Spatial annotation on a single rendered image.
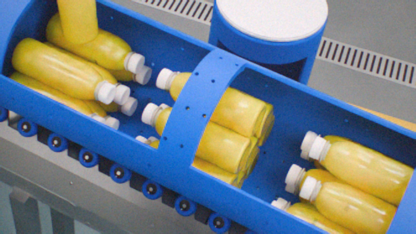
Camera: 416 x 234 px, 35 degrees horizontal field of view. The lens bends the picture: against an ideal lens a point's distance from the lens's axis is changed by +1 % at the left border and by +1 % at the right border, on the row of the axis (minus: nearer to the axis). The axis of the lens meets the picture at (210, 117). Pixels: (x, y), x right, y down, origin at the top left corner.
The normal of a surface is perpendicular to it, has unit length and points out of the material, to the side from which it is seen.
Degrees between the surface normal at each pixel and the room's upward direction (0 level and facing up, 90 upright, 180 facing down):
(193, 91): 23
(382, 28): 0
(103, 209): 70
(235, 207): 89
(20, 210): 90
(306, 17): 0
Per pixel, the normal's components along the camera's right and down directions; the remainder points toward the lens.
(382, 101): 0.11, -0.66
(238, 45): -0.57, 0.57
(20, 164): -0.39, 0.37
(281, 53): 0.17, 0.75
